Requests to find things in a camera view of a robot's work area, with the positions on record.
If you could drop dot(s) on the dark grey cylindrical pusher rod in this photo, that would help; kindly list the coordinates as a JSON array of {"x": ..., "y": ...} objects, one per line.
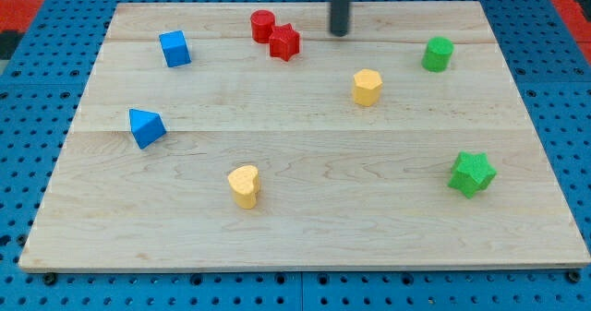
[{"x": 339, "y": 17}]

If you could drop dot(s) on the red star block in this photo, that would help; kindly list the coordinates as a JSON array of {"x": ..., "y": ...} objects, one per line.
[{"x": 284, "y": 42}]

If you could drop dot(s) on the green star block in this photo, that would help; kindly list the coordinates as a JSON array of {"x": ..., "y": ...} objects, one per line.
[{"x": 471, "y": 173}]

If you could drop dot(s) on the red cylinder block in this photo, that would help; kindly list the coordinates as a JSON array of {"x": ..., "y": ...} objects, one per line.
[{"x": 262, "y": 21}]

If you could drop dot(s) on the yellow hexagon block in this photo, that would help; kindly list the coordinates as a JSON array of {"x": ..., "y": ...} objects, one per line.
[{"x": 367, "y": 85}]

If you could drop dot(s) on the green cylinder block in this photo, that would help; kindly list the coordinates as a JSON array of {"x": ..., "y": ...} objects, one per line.
[{"x": 438, "y": 54}]

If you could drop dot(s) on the blue cube block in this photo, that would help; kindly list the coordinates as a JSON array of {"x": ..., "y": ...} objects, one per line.
[{"x": 175, "y": 49}]

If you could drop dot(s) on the light wooden board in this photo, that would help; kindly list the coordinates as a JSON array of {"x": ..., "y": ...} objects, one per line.
[{"x": 342, "y": 186}]

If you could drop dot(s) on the yellow heart block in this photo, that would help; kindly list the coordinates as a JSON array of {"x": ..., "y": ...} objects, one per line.
[{"x": 245, "y": 185}]

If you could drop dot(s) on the blue triangle block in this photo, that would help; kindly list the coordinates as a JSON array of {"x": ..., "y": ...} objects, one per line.
[{"x": 146, "y": 127}]

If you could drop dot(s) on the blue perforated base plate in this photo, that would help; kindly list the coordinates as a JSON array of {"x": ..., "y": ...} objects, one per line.
[{"x": 46, "y": 76}]

